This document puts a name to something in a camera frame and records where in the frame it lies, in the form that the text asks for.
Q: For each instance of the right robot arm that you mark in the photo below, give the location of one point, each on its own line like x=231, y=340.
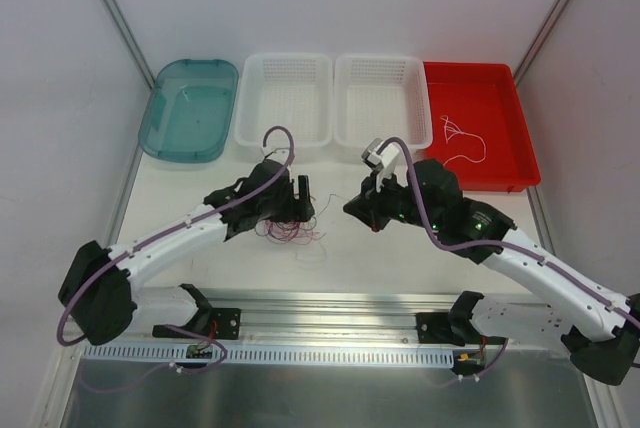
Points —
x=596, y=328

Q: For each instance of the white perforated basket left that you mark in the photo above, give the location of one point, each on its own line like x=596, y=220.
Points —
x=293, y=90

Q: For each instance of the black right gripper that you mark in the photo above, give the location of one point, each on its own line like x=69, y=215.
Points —
x=376, y=203

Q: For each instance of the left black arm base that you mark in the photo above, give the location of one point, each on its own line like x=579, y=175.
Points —
x=213, y=322

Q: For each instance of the white slotted cable duct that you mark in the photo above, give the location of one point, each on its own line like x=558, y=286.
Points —
x=274, y=355

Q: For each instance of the white perforated basket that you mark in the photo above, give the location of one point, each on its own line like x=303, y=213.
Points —
x=381, y=96
x=293, y=90

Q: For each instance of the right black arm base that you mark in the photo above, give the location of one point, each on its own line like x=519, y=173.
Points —
x=454, y=326

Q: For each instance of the white perforated basket right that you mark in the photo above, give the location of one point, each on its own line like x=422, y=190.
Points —
x=381, y=96

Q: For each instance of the teal transparent plastic bin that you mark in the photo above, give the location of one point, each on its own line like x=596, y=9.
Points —
x=189, y=111

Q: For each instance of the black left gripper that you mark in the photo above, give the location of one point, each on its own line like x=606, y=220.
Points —
x=298, y=204

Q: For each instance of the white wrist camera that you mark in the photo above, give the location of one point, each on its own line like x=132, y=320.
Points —
x=381, y=160
x=278, y=154

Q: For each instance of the red plastic tray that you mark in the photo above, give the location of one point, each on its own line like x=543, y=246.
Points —
x=479, y=128

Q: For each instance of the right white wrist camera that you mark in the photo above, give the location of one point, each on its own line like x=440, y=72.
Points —
x=381, y=160

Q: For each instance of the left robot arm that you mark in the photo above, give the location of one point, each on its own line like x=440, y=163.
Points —
x=105, y=290

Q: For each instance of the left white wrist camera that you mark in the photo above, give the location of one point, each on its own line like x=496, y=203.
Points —
x=278, y=154

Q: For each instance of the aluminium rail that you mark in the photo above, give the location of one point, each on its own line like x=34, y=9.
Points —
x=281, y=317

